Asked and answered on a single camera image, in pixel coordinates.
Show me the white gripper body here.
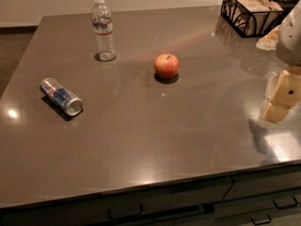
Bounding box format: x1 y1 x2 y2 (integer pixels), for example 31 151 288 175
276 2 301 66

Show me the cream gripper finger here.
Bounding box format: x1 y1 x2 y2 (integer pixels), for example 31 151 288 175
261 68 301 123
256 25 279 51

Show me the red bull can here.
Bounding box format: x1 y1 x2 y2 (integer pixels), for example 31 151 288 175
40 78 83 117

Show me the red apple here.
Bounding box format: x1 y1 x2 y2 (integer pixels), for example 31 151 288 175
154 54 180 79

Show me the clear plastic water bottle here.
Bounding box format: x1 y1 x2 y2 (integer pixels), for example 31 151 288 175
90 0 117 61

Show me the black wire napkin basket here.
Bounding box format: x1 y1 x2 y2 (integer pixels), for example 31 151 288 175
221 0 284 38

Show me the right upper drawer handle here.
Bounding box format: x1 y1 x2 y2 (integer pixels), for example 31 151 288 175
273 196 299 210

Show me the drawer handle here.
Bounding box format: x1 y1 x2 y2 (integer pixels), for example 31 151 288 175
273 196 299 210
107 203 144 222
250 215 272 226

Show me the right lower drawer handle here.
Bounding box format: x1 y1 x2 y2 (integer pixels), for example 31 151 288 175
250 215 272 226

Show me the left drawer handle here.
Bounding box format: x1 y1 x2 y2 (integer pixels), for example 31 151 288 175
107 203 144 222

